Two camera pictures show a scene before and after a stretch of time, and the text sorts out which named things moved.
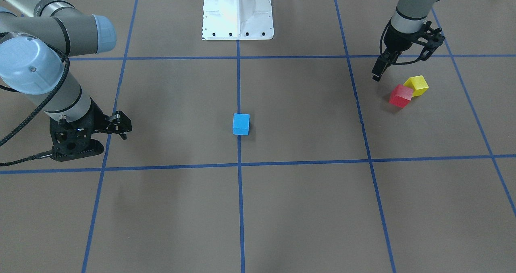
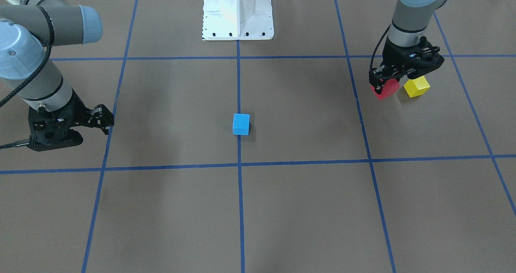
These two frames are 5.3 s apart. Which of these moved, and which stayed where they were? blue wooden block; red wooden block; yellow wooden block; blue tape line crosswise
Moved: red wooden block
Stayed: blue tape line crosswise; yellow wooden block; blue wooden block
